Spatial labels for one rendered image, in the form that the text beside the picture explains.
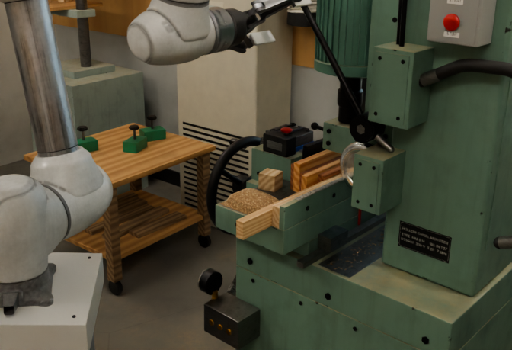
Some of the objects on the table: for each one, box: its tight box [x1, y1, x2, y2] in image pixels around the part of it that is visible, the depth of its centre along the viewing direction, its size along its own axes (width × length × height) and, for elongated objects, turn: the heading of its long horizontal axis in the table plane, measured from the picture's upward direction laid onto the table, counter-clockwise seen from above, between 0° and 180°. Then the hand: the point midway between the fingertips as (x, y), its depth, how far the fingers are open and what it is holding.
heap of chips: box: [220, 188, 279, 215], centre depth 153 cm, size 9×14×4 cm, turn 46°
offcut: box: [258, 168, 283, 192], centre depth 164 cm, size 4×4×4 cm
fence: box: [279, 180, 352, 230], centre depth 163 cm, size 60×2×6 cm, turn 136°
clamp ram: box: [299, 138, 326, 159], centre depth 172 cm, size 9×8×9 cm
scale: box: [294, 177, 344, 201], centre depth 162 cm, size 50×1×1 cm, turn 136°
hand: (286, 18), depth 146 cm, fingers open, 13 cm apart
